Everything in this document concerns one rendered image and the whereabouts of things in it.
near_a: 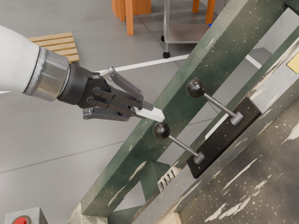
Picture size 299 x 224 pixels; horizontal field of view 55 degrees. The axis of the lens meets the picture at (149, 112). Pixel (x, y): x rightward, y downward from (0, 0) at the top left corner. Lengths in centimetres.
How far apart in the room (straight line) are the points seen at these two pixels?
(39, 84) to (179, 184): 38
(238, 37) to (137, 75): 268
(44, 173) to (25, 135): 52
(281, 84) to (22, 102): 291
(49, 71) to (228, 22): 43
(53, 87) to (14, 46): 9
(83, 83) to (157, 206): 37
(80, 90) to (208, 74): 37
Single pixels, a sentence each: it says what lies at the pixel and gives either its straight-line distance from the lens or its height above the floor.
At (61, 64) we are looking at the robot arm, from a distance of 53.
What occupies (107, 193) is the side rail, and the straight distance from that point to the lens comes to 103.
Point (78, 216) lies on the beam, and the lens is 113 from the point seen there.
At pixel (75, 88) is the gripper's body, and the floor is 156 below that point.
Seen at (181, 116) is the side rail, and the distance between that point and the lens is 83.
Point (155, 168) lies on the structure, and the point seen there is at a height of 114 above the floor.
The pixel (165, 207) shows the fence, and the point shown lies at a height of 124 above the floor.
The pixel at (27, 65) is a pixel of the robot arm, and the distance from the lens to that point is 51.
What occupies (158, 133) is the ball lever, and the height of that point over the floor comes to 144.
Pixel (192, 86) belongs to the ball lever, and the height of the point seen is 155.
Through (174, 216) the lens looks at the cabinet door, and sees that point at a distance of 72.
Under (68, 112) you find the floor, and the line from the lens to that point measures 296.
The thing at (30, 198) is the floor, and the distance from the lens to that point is 237.
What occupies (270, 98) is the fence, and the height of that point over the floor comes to 153.
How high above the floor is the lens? 186
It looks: 41 degrees down
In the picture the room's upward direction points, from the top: straight up
